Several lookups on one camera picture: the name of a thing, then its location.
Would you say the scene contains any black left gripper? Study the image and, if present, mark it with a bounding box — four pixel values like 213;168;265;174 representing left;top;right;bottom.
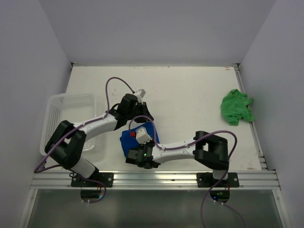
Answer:
126;102;153;123

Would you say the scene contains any blue towel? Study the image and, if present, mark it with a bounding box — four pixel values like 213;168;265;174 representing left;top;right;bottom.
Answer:
120;122;154;157

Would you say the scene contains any green towel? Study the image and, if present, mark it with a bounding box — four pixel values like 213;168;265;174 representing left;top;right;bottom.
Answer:
220;89;255;126

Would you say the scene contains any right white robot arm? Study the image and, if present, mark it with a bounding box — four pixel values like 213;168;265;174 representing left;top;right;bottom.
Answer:
125;131;229;187

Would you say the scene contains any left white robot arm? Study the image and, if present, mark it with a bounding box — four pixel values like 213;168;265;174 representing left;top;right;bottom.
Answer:
45;94;154;187

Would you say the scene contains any white perforated plastic basket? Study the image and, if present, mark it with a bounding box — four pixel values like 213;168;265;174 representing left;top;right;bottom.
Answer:
39;93;96;155

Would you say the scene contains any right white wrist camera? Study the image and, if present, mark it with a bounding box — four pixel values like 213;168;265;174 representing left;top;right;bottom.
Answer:
130;127;152;144

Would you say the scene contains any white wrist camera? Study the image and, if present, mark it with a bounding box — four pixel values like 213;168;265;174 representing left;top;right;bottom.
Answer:
133;89;146;98
130;127;152;144

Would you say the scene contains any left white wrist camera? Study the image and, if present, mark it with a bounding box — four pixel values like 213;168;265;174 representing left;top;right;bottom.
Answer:
133;89;146;98

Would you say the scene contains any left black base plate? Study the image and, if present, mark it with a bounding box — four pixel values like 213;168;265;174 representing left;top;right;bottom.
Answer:
69;172;114;188

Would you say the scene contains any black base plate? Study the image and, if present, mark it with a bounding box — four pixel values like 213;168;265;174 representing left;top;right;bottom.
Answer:
69;172;114;188
196;172;240;188

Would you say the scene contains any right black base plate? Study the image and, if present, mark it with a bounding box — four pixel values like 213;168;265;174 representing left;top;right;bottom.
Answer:
196;172;240;188

